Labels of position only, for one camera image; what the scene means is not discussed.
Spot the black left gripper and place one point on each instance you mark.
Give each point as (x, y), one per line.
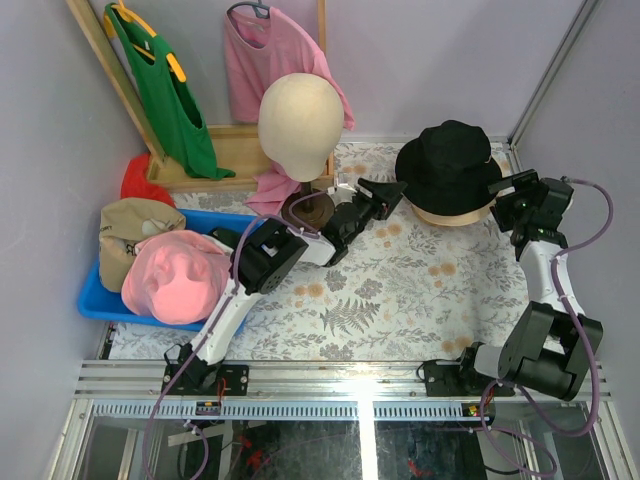
(369, 198)

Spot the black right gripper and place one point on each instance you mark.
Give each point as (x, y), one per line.
(500, 209)

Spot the black bucket hat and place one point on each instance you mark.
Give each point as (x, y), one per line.
(447, 169)

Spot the beige straw hat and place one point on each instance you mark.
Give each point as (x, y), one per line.
(461, 220)

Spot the pink bucket hat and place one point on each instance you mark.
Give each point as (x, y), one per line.
(177, 277)

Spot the blue plastic bin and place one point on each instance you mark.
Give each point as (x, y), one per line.
(96, 302)

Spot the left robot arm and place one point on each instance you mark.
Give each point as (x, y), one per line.
(265, 253)

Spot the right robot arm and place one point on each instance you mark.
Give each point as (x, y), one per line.
(548, 349)

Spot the dark round mannequin stand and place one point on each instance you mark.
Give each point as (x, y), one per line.
(309, 208)

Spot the floral table mat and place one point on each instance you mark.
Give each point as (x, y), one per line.
(405, 291)

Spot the beige mannequin head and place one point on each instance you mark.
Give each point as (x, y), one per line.
(300, 123)

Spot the wooden clothes rack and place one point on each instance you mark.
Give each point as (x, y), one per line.
(236, 146)

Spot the pink t-shirt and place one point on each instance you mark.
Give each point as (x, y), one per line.
(259, 51)

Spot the blue-grey hanger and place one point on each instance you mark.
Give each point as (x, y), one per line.
(260, 10)

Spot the green tank top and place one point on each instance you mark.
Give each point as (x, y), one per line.
(168, 102)

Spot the red cloth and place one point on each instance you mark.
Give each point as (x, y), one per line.
(136, 185)

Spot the beige cap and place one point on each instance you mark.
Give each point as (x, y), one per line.
(124, 224)

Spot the yellow hanger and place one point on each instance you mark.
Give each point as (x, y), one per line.
(170, 60)

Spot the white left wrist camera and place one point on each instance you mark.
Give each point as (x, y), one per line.
(342, 191)

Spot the aluminium corner post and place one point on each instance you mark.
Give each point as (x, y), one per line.
(579, 23)

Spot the aluminium mounting rail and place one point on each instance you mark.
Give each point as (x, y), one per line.
(282, 390)

